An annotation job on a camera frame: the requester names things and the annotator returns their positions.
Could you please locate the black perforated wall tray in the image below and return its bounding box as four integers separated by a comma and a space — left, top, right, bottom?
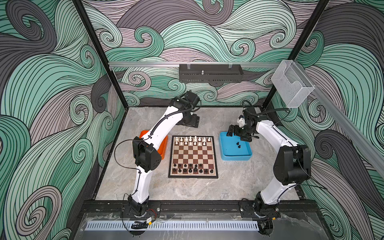
179, 64, 244, 86

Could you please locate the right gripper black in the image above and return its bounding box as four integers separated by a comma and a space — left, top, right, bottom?
226, 124, 255, 142

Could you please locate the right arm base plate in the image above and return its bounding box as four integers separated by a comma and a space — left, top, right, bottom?
239, 200, 281, 220

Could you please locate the aluminium rail wall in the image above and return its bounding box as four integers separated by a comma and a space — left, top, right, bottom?
296, 63, 384, 176
108, 61, 280, 69

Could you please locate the clear plastic wall holder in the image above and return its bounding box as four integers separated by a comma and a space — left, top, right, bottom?
271, 60, 315, 109

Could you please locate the aluminium rail right wall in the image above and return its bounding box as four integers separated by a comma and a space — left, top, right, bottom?
296, 63, 384, 176

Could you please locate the folding chess board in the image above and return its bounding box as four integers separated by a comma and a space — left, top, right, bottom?
168, 136, 219, 179

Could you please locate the white slotted cable duct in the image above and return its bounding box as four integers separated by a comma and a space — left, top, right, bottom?
85, 221, 259, 232

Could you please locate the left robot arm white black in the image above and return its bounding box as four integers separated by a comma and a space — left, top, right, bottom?
128, 91, 201, 216

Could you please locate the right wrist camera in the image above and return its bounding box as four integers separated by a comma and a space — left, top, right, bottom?
237, 117, 246, 128

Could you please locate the orange plastic tray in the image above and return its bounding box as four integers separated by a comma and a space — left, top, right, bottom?
139, 130, 168, 160

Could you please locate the blue plastic tray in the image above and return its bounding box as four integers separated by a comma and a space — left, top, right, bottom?
219, 132, 253, 161

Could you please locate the aluminium rail back wall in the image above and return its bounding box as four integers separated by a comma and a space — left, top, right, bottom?
108, 61, 280, 69

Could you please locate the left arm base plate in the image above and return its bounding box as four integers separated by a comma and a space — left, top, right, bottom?
121, 201, 161, 219

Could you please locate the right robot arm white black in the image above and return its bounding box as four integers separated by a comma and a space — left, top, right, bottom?
227, 100, 311, 209

